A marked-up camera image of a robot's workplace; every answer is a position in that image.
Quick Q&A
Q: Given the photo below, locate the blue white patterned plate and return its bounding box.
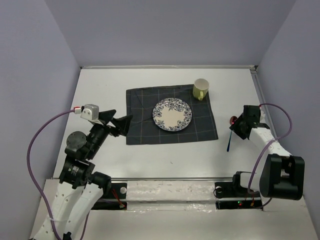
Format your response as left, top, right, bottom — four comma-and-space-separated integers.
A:
152, 97, 193, 132

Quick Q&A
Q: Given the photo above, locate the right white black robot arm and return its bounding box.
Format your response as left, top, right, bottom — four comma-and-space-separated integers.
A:
229, 103, 305, 201

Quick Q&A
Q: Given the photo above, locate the dark grey checked cloth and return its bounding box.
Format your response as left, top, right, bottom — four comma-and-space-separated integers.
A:
126, 84, 219, 145

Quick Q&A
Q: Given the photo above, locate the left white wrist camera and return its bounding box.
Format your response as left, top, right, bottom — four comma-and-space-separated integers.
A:
73, 104, 103, 125

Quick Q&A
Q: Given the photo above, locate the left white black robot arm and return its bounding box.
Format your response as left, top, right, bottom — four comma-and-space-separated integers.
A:
26, 104, 133, 240

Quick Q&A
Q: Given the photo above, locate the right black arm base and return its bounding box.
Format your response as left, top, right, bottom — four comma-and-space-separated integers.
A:
213, 181, 263, 210

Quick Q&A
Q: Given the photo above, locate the pale yellow cup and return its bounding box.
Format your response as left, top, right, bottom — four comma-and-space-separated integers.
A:
192, 78, 210, 101

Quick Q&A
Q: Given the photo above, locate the white foam strip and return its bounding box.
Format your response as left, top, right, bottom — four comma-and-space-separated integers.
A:
126, 180, 216, 202

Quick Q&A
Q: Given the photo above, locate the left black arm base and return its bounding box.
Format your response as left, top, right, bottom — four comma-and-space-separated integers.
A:
91, 182, 128, 211

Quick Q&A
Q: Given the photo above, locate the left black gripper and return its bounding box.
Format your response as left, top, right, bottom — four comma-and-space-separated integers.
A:
86, 108, 134, 159

